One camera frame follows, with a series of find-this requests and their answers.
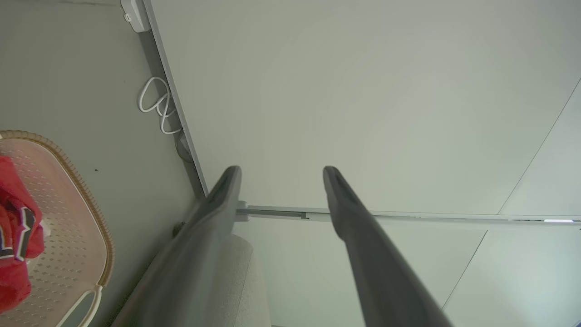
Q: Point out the grey partition frame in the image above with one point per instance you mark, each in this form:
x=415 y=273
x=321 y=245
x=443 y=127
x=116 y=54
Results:
x=177 y=109

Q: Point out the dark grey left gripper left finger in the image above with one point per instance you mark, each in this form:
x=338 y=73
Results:
x=190 y=254

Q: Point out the grey fabric sofa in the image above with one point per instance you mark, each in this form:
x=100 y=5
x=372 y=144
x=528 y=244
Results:
x=245 y=281

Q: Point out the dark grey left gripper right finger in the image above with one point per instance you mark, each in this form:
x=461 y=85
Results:
x=376 y=263

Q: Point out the red garment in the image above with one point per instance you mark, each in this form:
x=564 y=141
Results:
x=13 y=236

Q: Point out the white power adapter box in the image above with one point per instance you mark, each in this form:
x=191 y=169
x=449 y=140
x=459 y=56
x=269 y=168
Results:
x=135 y=14

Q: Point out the beige plastic laundry basket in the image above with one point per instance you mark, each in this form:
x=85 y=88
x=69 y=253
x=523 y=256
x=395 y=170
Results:
x=63 y=236

